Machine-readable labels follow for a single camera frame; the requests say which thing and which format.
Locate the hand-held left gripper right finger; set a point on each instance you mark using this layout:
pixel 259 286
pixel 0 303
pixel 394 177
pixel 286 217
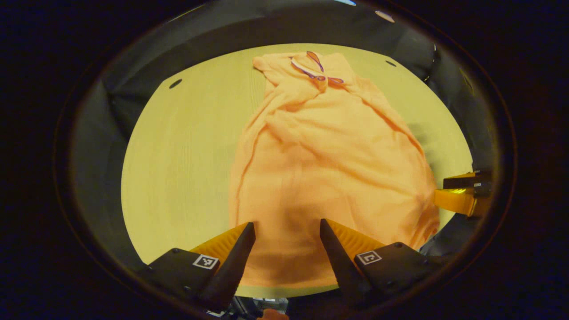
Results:
pixel 340 266

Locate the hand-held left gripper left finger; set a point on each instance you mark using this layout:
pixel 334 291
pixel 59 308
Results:
pixel 233 271

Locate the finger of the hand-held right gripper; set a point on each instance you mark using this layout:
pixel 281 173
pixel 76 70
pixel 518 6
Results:
pixel 455 200

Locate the orange polo T-shirt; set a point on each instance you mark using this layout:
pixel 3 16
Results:
pixel 324 169

